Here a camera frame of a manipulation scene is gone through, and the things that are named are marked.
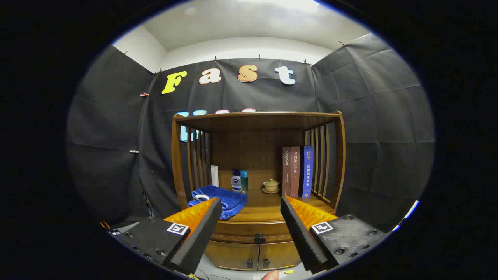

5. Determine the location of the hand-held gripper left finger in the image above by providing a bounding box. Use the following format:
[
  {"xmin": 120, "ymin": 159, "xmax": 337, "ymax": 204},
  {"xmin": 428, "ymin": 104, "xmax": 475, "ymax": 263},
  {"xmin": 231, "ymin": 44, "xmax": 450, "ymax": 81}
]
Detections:
[{"xmin": 111, "ymin": 197, "xmax": 223, "ymax": 275}]

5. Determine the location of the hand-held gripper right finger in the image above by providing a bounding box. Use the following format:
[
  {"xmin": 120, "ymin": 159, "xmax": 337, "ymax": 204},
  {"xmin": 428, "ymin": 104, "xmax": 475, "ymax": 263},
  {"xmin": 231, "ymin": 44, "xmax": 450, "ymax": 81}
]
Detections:
[{"xmin": 280, "ymin": 195, "xmax": 389, "ymax": 274}]

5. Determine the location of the brown wooden drawer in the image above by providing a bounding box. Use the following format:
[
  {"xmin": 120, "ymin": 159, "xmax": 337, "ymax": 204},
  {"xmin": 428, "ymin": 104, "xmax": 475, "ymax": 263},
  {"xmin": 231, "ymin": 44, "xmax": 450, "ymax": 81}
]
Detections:
[{"xmin": 210, "ymin": 221, "xmax": 298, "ymax": 245}]

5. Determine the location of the wooden cabinet door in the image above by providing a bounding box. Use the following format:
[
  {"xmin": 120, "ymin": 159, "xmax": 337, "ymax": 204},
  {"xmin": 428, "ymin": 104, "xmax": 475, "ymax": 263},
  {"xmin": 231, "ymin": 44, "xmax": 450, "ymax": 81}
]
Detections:
[
  {"xmin": 204, "ymin": 241, "xmax": 259, "ymax": 271},
  {"xmin": 258, "ymin": 241, "xmax": 302, "ymax": 270}
]

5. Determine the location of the brown wooden cabinet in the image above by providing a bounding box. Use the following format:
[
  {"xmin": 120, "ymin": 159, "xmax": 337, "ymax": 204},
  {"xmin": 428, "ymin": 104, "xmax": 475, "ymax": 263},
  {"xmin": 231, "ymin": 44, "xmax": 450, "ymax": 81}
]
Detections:
[{"xmin": 171, "ymin": 111, "xmax": 347, "ymax": 271}]

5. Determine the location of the folded blue towel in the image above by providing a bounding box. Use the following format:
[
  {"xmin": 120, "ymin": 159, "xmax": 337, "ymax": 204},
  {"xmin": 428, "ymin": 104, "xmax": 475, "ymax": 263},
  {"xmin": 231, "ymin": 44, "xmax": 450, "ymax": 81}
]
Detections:
[{"xmin": 188, "ymin": 184, "xmax": 248, "ymax": 221}]

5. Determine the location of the beige lidded tea cup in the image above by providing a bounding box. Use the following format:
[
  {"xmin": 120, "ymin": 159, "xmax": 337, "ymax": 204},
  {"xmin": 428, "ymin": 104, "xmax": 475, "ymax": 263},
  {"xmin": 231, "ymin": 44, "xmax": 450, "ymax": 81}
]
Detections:
[{"xmin": 262, "ymin": 178, "xmax": 280, "ymax": 194}]

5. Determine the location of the blue book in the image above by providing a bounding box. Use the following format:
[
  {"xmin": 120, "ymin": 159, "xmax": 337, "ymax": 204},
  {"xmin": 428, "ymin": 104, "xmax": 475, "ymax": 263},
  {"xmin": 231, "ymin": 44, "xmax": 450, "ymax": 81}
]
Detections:
[{"xmin": 299, "ymin": 145, "xmax": 314, "ymax": 199}]

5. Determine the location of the light brown book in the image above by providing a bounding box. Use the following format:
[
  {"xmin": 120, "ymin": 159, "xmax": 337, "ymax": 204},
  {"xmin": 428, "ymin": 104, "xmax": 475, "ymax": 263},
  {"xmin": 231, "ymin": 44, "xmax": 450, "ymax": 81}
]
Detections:
[{"xmin": 290, "ymin": 146, "xmax": 301, "ymax": 198}]

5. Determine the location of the dark brown book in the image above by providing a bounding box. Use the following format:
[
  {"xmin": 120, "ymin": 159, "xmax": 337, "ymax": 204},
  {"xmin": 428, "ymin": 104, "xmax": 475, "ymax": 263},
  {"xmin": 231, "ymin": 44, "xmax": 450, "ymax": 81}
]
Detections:
[{"xmin": 282, "ymin": 147, "xmax": 292, "ymax": 197}]

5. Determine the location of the black backdrop cloth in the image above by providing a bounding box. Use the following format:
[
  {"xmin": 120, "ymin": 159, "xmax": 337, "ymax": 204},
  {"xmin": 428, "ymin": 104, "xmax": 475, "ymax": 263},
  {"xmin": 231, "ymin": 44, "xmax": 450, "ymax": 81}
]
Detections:
[{"xmin": 66, "ymin": 33, "xmax": 435, "ymax": 234}]

